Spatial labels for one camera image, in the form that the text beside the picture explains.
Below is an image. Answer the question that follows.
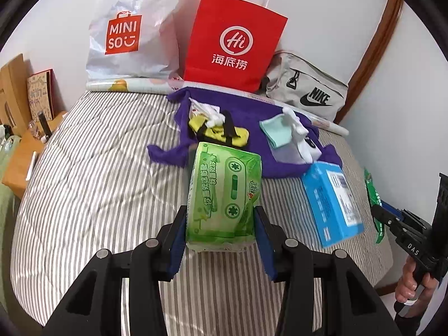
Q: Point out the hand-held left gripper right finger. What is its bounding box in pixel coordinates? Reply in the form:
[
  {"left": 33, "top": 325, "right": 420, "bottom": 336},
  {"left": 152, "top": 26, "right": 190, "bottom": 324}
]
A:
[{"left": 254, "top": 206, "right": 403, "bottom": 336}]

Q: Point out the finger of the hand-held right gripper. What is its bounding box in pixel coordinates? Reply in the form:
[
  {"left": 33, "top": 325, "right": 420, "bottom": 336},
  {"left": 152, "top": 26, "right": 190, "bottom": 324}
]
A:
[
  {"left": 371, "top": 205, "right": 403, "bottom": 234},
  {"left": 381, "top": 200, "right": 426, "bottom": 228}
]

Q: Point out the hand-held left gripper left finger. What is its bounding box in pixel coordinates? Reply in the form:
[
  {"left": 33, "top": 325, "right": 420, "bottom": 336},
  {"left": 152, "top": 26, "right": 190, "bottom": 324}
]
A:
[{"left": 42, "top": 205, "right": 188, "bottom": 336}]

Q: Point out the green plastic wrapper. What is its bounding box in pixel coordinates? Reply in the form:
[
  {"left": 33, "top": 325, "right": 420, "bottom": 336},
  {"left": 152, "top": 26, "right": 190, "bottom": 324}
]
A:
[{"left": 363, "top": 168, "right": 387, "bottom": 245}]

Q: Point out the blue tissue pack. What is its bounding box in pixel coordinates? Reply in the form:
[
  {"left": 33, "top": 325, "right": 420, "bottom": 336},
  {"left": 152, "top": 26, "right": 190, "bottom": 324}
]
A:
[{"left": 301, "top": 161, "right": 365, "bottom": 248}]

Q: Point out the green tissue pack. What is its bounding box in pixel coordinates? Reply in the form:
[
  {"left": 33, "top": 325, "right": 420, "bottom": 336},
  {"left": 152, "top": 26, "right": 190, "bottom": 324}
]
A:
[{"left": 185, "top": 142, "right": 262, "bottom": 253}]

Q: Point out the translucent plastic bag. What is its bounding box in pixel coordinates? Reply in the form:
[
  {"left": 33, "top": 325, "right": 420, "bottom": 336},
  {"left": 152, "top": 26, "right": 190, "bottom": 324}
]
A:
[{"left": 271, "top": 140, "right": 312, "bottom": 164}]

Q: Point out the white sock with black mark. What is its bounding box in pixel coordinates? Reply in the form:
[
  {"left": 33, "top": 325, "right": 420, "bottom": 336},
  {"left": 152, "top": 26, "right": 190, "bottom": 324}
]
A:
[{"left": 296, "top": 135, "right": 323, "bottom": 164}]

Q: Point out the mint green cloth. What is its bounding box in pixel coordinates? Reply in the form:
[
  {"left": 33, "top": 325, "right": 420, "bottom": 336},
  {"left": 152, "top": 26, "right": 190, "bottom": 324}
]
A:
[{"left": 259, "top": 117, "right": 293, "bottom": 149}]

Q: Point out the yellow sock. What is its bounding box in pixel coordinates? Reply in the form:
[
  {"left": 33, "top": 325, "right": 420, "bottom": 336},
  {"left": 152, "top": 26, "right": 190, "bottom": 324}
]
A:
[{"left": 189, "top": 114, "right": 250, "bottom": 146}]

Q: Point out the white glove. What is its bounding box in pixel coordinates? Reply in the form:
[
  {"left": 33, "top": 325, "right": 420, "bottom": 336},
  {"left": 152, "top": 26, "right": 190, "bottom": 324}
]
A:
[{"left": 282, "top": 108, "right": 310, "bottom": 137}]

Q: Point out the person's right hand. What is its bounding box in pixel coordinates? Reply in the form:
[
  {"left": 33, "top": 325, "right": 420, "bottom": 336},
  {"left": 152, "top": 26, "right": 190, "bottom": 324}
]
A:
[{"left": 395, "top": 259, "right": 443, "bottom": 303}]

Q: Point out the purple towel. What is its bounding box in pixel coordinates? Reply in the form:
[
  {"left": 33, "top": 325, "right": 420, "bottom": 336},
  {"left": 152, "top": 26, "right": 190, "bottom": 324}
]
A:
[{"left": 147, "top": 87, "right": 342, "bottom": 179}]

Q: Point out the striped quilted mattress pad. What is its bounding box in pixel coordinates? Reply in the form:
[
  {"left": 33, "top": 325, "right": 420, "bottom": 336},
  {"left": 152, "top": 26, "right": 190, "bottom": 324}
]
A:
[{"left": 10, "top": 89, "right": 394, "bottom": 333}]

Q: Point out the grey waist bag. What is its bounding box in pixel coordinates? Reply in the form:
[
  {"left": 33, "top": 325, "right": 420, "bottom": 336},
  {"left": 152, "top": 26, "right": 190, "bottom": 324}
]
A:
[{"left": 264, "top": 51, "right": 349, "bottom": 122}]

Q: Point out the rolled printed paper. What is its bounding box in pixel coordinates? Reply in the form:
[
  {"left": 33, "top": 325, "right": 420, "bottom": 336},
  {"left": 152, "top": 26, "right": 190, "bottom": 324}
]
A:
[{"left": 86, "top": 77, "right": 349, "bottom": 137}]

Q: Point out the pale green blanket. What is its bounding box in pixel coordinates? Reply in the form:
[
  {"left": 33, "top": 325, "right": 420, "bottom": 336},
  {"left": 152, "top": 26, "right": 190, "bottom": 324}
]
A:
[{"left": 0, "top": 180, "right": 20, "bottom": 288}]

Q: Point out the wooden nightstand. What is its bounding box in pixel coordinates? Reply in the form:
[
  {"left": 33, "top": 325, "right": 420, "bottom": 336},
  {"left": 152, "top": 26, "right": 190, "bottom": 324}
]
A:
[{"left": 2, "top": 111, "right": 69, "bottom": 197}]

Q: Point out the brown notebook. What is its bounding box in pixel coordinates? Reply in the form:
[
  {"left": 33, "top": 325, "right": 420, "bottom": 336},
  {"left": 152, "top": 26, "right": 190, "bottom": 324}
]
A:
[{"left": 27, "top": 69, "right": 56, "bottom": 121}]

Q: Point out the red paper bag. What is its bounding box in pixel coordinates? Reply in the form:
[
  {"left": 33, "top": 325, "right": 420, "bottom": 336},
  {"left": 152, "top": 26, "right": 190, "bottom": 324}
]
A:
[{"left": 183, "top": 0, "right": 288, "bottom": 93}]

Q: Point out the wooden headboard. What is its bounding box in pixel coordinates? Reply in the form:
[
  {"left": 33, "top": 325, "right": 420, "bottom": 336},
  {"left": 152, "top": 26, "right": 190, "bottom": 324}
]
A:
[{"left": 0, "top": 53, "right": 34, "bottom": 137}]

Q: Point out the white plastic shopping bag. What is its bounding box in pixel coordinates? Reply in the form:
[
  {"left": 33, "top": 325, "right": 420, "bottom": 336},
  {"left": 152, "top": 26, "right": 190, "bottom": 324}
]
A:
[{"left": 86, "top": 0, "right": 197, "bottom": 81}]

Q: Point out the wooden door frame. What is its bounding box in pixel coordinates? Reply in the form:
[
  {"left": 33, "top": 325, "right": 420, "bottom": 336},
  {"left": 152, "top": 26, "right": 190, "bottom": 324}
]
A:
[{"left": 338, "top": 0, "right": 405, "bottom": 127}]

